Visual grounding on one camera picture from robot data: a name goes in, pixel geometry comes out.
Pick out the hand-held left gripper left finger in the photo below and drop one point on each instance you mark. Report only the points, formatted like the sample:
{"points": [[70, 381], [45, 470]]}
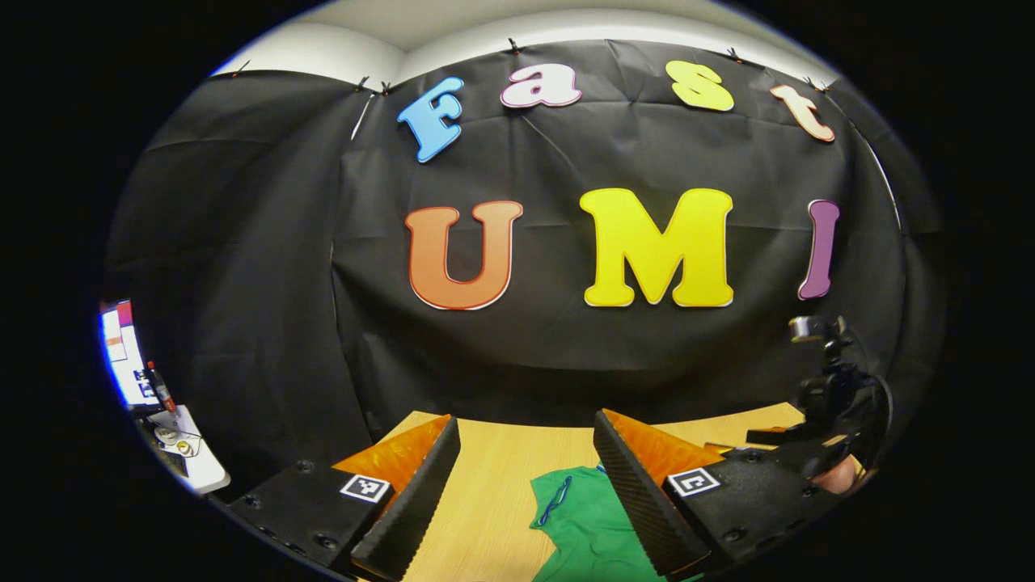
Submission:
{"points": [[424, 501]]}

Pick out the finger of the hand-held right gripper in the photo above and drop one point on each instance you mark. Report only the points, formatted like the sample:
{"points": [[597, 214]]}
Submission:
{"points": [[776, 436]]}

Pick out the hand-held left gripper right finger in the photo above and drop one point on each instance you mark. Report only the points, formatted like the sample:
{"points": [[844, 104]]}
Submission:
{"points": [[639, 501]]}

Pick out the green T-shirt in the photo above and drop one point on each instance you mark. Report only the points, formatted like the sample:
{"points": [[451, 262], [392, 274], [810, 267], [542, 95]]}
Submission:
{"points": [[582, 525]]}

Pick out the white side table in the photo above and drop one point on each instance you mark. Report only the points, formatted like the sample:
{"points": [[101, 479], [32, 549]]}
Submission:
{"points": [[202, 469]]}

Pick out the small round white object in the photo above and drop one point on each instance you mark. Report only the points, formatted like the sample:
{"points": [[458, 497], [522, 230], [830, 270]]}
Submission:
{"points": [[167, 434]]}

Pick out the red and black tool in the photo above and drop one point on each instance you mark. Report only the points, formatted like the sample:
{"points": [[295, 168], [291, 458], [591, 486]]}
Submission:
{"points": [[162, 390]]}

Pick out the lit computer monitor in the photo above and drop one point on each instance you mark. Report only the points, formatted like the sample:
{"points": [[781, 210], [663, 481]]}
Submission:
{"points": [[121, 356]]}

